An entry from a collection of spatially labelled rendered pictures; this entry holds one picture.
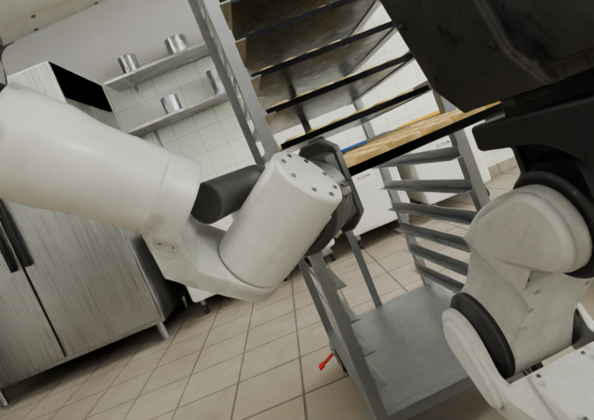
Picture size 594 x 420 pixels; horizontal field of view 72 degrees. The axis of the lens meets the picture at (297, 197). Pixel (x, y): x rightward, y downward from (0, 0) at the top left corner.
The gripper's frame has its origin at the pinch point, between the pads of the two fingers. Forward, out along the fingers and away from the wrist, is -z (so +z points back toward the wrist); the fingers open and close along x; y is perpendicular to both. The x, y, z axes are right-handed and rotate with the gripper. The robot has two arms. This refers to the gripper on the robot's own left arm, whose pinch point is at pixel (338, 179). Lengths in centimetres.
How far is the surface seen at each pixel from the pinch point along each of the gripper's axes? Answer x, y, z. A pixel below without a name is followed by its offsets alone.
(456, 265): -46, -1, -78
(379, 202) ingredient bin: -49, 54, -246
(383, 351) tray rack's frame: -63, 28, -65
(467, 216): -27, -10, -63
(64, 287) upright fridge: -15, 248, -130
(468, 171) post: -15, -15, -56
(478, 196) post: -22, -15, -56
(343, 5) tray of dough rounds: 35, -1, -52
